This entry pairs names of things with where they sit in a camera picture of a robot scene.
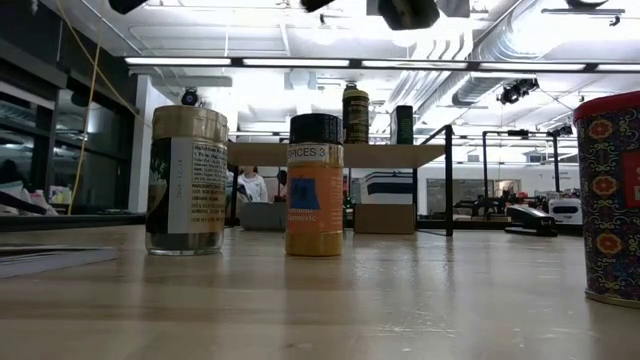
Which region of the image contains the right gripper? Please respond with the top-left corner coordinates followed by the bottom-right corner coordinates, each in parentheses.
top-left (299, 0), bottom-right (441, 31)

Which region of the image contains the chili onion jar yellow lid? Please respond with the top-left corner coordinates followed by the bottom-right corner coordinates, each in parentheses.
top-left (342, 83), bottom-right (370, 145)

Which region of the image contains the green pepper tin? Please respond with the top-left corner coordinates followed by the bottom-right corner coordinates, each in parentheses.
top-left (389, 104), bottom-right (415, 146)

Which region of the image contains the wooden shelf black metal frame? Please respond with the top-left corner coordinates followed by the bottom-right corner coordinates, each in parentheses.
top-left (227, 124), bottom-right (455, 237)

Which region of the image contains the glass spice jar tan lid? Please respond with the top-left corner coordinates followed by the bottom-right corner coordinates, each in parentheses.
top-left (144, 104), bottom-right (230, 257)

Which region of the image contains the orange turmeric jar black lid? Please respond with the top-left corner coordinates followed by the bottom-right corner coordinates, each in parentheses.
top-left (284, 113), bottom-right (345, 258)

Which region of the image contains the red patterned spice tin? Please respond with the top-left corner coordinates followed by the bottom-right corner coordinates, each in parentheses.
top-left (573, 90), bottom-right (640, 310)

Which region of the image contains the white black striped machine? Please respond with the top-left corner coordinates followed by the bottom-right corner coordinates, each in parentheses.
top-left (359, 171), bottom-right (416, 205)

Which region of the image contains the blue-grey plastic case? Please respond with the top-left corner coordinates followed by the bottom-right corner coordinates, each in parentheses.
top-left (238, 201), bottom-right (288, 232)

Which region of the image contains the black track light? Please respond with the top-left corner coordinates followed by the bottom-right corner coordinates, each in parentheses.
top-left (497, 77), bottom-right (540, 105)

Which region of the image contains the small cardboard box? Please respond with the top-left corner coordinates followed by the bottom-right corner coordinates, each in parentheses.
top-left (353, 203), bottom-right (416, 235)

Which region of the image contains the black metal stand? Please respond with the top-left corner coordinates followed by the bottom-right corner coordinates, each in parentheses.
top-left (482, 128), bottom-right (561, 201)

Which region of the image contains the black stapler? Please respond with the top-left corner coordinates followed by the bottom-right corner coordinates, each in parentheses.
top-left (504, 204), bottom-right (559, 238)

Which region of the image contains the white box device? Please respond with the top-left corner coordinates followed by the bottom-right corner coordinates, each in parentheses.
top-left (548, 198), bottom-right (584, 225)

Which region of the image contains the yellow cable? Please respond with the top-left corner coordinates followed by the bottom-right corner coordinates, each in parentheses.
top-left (54, 0), bottom-right (140, 216)

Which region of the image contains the black metal rig frame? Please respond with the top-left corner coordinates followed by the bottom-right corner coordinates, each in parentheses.
top-left (0, 213), bottom-right (586, 237)

